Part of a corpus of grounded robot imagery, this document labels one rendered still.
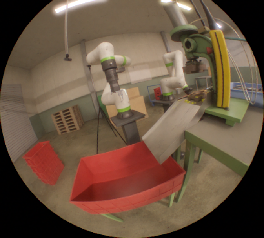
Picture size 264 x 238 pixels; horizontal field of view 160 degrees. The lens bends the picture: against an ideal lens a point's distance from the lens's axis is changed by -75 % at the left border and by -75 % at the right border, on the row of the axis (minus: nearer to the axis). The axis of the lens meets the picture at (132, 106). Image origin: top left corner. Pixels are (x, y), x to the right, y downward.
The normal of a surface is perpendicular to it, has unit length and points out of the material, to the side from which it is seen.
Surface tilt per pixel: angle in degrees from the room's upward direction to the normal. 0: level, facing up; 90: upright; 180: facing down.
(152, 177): 0
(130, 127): 90
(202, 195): 0
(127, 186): 0
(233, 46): 90
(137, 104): 90
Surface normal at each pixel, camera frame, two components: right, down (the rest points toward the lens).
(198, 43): -0.94, 0.28
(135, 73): 0.23, 0.17
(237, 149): -0.24, -0.94
